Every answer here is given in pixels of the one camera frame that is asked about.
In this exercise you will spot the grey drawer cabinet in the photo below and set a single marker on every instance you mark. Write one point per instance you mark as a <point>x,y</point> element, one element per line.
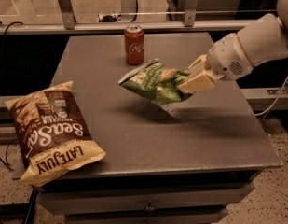
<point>191,168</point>

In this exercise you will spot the metal window rail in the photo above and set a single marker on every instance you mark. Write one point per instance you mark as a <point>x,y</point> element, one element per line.
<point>57,17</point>

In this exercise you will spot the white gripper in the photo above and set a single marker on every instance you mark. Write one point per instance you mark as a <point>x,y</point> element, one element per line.
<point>226,59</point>

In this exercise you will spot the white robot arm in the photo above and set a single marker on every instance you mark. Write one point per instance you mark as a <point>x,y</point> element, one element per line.
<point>263,40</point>

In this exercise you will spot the green jalapeno chip bag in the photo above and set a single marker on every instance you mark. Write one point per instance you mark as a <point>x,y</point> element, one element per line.
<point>157,83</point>

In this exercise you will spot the red Coca-Cola can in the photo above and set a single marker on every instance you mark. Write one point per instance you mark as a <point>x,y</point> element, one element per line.
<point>134,44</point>

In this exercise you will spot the brown Late July chip bag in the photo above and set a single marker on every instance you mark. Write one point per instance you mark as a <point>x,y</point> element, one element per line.
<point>52,133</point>

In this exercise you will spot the round drawer knob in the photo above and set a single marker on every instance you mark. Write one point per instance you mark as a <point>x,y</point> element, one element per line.
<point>150,208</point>

